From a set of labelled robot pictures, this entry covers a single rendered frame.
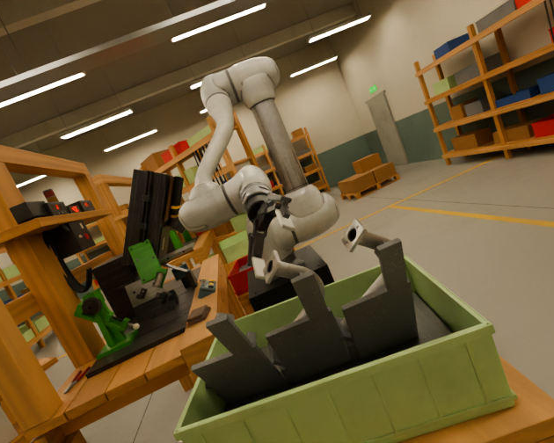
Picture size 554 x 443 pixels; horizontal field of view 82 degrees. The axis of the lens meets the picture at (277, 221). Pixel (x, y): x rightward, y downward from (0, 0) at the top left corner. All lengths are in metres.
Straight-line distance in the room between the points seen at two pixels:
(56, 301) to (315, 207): 1.19
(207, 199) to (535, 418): 0.84
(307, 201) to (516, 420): 0.88
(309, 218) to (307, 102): 10.22
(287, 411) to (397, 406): 0.20
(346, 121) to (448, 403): 11.17
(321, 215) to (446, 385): 0.78
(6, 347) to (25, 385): 0.14
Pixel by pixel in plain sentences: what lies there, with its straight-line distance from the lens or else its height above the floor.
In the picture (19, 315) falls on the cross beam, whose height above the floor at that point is 1.21.
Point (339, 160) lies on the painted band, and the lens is 11.40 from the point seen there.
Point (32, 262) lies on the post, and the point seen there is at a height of 1.39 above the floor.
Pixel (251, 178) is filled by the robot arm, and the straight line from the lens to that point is 0.90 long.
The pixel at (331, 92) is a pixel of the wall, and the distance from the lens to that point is 11.72.
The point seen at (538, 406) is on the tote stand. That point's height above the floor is 0.79.
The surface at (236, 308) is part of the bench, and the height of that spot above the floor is 0.45.
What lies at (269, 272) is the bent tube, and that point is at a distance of 0.64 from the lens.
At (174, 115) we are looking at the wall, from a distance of 11.11.
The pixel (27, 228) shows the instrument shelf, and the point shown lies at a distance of 1.60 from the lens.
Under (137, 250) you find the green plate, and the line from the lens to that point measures 1.84.
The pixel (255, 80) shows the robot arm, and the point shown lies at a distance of 1.33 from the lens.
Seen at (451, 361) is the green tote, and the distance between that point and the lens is 0.68.
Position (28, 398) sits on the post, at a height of 0.98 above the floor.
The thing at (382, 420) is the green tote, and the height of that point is 0.84.
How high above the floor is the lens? 1.34
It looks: 9 degrees down
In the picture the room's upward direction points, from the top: 23 degrees counter-clockwise
